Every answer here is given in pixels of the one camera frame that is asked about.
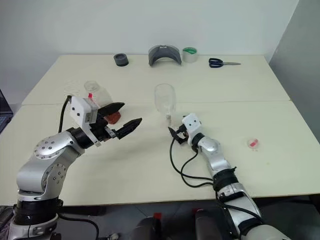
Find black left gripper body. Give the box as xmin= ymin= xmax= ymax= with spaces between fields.
xmin=90 ymin=113 xmax=120 ymax=142

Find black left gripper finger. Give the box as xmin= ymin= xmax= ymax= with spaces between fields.
xmin=98 ymin=101 xmax=126 ymax=117
xmin=115 ymin=117 xmax=143 ymax=140

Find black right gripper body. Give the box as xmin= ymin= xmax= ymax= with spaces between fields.
xmin=177 ymin=124 xmax=189 ymax=141

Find clear bottle with red liquid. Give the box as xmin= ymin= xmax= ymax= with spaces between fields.
xmin=83 ymin=79 xmax=122 ymax=125

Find clear plastic bottle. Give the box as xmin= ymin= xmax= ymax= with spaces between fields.
xmin=153 ymin=83 xmax=177 ymax=128

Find grey curved plastic arch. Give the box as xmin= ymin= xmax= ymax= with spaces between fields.
xmin=147 ymin=44 xmax=182 ymax=67

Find clear bottle cap red label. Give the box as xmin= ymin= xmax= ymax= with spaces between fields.
xmin=246 ymin=137 xmax=261 ymax=150

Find silver tape roll green core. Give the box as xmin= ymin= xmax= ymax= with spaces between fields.
xmin=181 ymin=46 xmax=199 ymax=63

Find dark rounded shape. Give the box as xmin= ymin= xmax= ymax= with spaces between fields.
xmin=130 ymin=215 xmax=174 ymax=240

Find dark laptop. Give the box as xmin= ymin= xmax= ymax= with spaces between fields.
xmin=0 ymin=88 xmax=13 ymax=135

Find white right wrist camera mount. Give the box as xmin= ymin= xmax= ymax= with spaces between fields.
xmin=181 ymin=112 xmax=202 ymax=138

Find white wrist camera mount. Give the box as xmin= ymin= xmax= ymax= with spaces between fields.
xmin=181 ymin=112 xmax=202 ymax=138
xmin=69 ymin=96 xmax=101 ymax=148

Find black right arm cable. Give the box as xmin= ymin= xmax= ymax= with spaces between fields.
xmin=169 ymin=136 xmax=218 ymax=188

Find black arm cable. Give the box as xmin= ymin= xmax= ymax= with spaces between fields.
xmin=169 ymin=136 xmax=218 ymax=188
xmin=58 ymin=94 xmax=73 ymax=133

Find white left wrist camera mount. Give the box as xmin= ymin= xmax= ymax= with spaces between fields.
xmin=69 ymin=96 xmax=101 ymax=148

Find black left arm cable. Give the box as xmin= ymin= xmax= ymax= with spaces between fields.
xmin=58 ymin=94 xmax=73 ymax=133

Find black handled scissors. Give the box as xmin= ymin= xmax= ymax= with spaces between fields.
xmin=208 ymin=57 xmax=242 ymax=69

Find black torso cable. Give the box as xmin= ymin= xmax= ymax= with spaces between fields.
xmin=56 ymin=212 xmax=100 ymax=240

